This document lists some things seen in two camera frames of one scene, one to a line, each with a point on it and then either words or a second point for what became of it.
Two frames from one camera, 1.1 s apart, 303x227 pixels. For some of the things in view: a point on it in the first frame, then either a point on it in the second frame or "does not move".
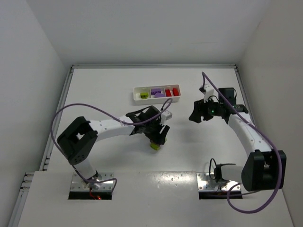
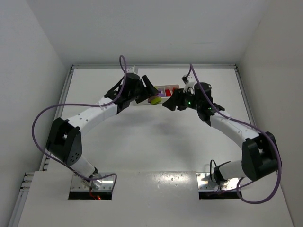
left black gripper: x=157 y=134 → x=144 y=86
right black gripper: x=201 y=109 → x=179 y=98
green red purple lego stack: x=156 y=146 → x=154 y=100
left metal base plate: x=78 y=183 does not move
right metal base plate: x=205 y=183 does not move
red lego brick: x=168 y=92 does not move
